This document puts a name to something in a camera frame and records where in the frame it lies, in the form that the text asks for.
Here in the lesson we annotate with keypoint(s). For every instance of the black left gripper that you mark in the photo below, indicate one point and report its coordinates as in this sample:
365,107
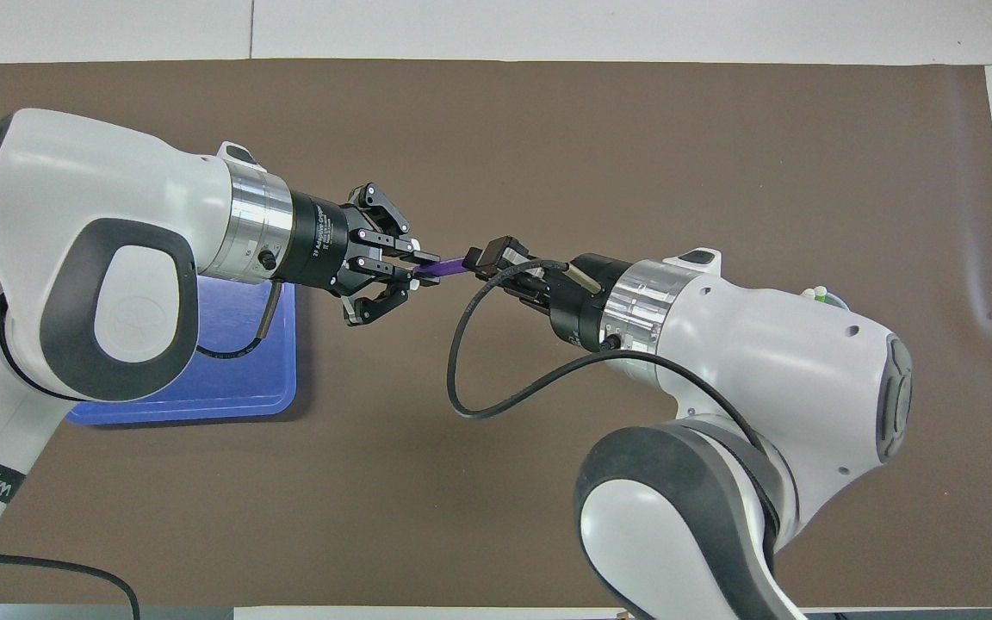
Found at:
324,245

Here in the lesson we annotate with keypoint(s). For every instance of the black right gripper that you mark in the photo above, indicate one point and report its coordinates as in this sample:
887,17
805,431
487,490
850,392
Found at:
586,301

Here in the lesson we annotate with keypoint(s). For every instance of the purple marker pen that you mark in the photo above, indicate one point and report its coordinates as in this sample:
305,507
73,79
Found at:
444,267

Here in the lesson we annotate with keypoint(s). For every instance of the green marker pen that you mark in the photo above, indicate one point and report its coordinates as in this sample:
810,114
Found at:
821,293

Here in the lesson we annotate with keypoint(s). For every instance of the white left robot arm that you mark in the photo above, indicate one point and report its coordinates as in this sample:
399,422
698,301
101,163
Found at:
83,189

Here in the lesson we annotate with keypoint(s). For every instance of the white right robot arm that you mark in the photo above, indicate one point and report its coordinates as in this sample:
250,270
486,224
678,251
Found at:
763,370

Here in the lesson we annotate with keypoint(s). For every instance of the brown table mat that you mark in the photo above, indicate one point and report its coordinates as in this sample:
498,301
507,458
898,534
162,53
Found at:
548,129

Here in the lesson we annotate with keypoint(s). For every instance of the blue plastic tray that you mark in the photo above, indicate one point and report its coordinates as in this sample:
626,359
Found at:
238,387

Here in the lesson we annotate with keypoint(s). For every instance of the translucent plastic cup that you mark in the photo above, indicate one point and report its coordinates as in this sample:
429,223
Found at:
842,303

